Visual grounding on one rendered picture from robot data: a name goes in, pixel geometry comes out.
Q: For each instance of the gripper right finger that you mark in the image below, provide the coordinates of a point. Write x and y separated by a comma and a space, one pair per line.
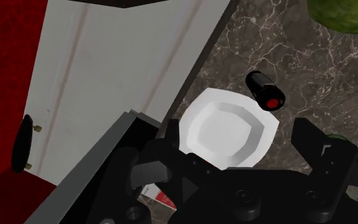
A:
330, 158

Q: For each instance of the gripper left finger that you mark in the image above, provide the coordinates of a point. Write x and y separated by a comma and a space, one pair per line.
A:
169, 155

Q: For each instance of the green round thing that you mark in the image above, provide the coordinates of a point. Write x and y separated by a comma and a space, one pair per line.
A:
336, 138

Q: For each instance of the red and white box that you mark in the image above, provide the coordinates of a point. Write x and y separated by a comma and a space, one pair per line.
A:
161, 198

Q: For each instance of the white plate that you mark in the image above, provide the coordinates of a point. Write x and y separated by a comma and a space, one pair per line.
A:
228, 130

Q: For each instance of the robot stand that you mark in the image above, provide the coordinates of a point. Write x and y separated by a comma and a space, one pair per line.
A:
82, 173

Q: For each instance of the black bottle with red cap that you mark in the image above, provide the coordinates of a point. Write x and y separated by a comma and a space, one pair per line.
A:
264, 90

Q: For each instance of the green watermelon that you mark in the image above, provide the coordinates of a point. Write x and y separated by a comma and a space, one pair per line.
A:
346, 14

